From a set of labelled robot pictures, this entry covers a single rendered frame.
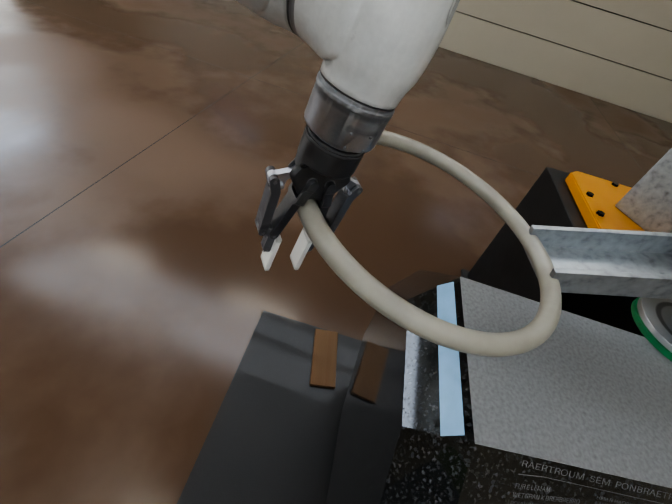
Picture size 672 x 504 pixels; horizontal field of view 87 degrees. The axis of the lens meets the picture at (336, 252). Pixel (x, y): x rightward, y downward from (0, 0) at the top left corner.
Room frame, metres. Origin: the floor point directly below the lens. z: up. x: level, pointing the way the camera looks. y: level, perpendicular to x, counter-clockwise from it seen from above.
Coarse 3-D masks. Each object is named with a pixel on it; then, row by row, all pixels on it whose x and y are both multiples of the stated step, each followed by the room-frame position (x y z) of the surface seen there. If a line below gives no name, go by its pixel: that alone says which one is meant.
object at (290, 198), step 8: (312, 184) 0.36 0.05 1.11; (288, 192) 0.38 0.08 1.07; (304, 192) 0.36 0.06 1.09; (312, 192) 0.36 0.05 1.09; (288, 200) 0.37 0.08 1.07; (296, 200) 0.36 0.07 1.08; (304, 200) 0.36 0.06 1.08; (280, 208) 0.37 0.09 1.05; (288, 208) 0.36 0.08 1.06; (296, 208) 0.36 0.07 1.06; (280, 216) 0.36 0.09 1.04; (288, 216) 0.36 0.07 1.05; (272, 224) 0.36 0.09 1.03; (280, 224) 0.35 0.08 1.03; (272, 232) 0.35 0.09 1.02; (280, 232) 0.35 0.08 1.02
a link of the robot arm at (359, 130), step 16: (320, 80) 0.37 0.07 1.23; (320, 96) 0.36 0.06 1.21; (336, 96) 0.35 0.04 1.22; (304, 112) 0.38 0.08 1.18; (320, 112) 0.35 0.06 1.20; (336, 112) 0.35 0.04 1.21; (352, 112) 0.35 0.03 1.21; (368, 112) 0.35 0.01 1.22; (384, 112) 0.36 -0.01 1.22; (320, 128) 0.35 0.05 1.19; (336, 128) 0.34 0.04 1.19; (352, 128) 0.35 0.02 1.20; (368, 128) 0.35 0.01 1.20; (384, 128) 0.38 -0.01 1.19; (336, 144) 0.34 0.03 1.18; (352, 144) 0.35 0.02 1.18; (368, 144) 0.36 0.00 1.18
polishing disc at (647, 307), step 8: (640, 304) 0.63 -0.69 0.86; (648, 304) 0.64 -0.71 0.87; (656, 304) 0.65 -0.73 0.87; (664, 304) 0.66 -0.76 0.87; (640, 312) 0.61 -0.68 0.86; (648, 312) 0.61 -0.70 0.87; (656, 312) 0.62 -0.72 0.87; (664, 312) 0.63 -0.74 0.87; (648, 320) 0.59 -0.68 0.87; (656, 320) 0.59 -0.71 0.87; (664, 320) 0.60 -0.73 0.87; (648, 328) 0.57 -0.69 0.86; (656, 328) 0.57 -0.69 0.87; (664, 328) 0.58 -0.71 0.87; (656, 336) 0.55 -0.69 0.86; (664, 336) 0.55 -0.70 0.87; (664, 344) 0.54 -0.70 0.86
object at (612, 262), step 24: (552, 240) 0.59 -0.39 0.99; (576, 240) 0.59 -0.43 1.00; (600, 240) 0.60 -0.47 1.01; (624, 240) 0.61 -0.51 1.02; (648, 240) 0.61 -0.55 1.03; (576, 264) 0.55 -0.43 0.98; (600, 264) 0.56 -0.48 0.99; (624, 264) 0.57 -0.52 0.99; (648, 264) 0.58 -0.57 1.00; (576, 288) 0.48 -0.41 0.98; (600, 288) 0.48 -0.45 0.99; (624, 288) 0.49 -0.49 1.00; (648, 288) 0.50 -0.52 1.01
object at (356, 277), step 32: (448, 160) 0.72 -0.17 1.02; (480, 192) 0.68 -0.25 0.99; (320, 224) 0.34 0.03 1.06; (512, 224) 0.61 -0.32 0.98; (352, 256) 0.31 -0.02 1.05; (544, 256) 0.53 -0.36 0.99; (352, 288) 0.28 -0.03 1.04; (384, 288) 0.28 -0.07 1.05; (544, 288) 0.45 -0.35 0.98; (416, 320) 0.26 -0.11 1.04; (544, 320) 0.36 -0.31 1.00; (480, 352) 0.26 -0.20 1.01; (512, 352) 0.28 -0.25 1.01
